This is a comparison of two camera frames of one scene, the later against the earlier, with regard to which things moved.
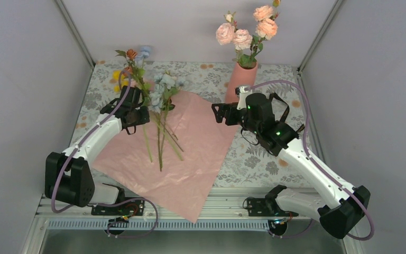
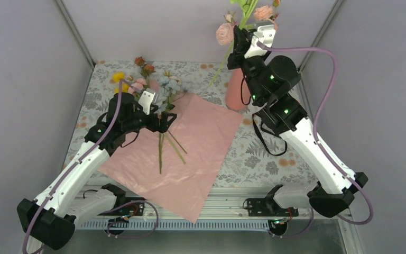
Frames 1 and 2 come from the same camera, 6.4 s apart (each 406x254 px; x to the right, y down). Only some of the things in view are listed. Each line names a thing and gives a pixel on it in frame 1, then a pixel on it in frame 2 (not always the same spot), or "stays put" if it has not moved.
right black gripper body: (234, 120) to (232, 61)
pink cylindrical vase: (244, 74) stays put
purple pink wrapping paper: (169, 161) stays put
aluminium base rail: (233, 209) stays put
